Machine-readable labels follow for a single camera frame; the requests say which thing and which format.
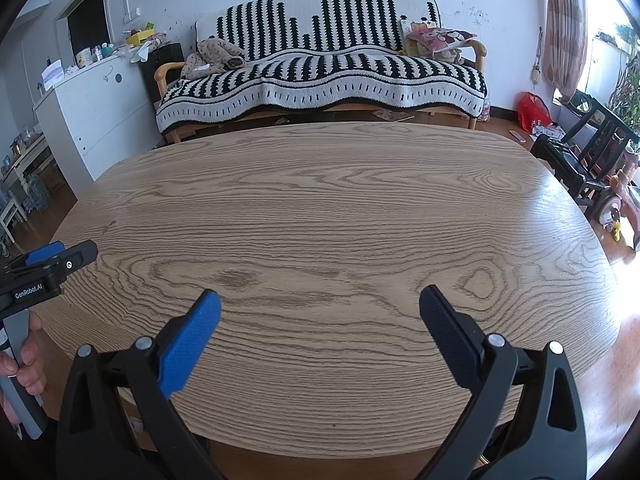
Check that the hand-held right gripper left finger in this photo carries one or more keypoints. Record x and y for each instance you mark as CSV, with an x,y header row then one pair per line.
x,y
192,345

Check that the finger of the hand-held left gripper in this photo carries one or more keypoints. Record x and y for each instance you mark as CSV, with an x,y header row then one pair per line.
x,y
45,252
80,255

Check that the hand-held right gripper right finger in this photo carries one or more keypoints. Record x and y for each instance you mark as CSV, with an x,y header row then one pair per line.
x,y
450,335

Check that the person's left hand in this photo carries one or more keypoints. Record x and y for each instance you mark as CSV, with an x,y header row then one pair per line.
x,y
32,360

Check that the clear water jug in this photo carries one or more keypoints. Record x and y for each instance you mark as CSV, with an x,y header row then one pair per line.
x,y
36,192

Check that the white side table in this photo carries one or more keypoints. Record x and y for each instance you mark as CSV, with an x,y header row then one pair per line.
x,y
30,152

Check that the white cabinet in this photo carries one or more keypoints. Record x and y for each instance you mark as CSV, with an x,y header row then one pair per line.
x,y
100,110

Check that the white paper card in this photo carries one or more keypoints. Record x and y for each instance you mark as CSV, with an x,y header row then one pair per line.
x,y
52,74

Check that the yellow toy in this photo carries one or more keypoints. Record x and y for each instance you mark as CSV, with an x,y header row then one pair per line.
x,y
616,232

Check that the white canister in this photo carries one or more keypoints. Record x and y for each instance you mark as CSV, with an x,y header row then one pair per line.
x,y
84,56

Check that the black wooden chair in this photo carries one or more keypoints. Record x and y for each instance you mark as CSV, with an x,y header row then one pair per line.
x,y
560,160

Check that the wooden sofa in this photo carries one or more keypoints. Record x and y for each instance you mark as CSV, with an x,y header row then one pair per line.
x,y
167,67

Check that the teal lidded jar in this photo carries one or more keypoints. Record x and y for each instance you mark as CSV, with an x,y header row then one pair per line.
x,y
108,50

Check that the pink tricycle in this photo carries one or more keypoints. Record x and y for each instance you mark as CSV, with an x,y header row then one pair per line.
x,y
612,205

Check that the white crumpled paper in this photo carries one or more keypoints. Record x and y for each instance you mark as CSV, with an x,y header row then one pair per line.
x,y
142,52

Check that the yellow box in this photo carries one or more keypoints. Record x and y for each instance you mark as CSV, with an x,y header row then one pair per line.
x,y
137,37

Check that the cardboard piece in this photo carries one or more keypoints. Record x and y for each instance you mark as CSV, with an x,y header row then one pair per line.
x,y
392,115

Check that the red bag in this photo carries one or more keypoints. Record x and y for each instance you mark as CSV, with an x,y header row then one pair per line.
x,y
534,112

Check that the pink printed cushion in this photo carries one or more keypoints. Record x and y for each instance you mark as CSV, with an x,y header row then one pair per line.
x,y
440,37

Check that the green potted plants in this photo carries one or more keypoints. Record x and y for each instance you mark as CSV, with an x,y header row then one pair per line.
x,y
627,90

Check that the patterned curtain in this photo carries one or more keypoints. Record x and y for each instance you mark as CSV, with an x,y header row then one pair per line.
x,y
565,25

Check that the hanging wall duster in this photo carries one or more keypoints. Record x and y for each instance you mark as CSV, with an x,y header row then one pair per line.
x,y
536,75

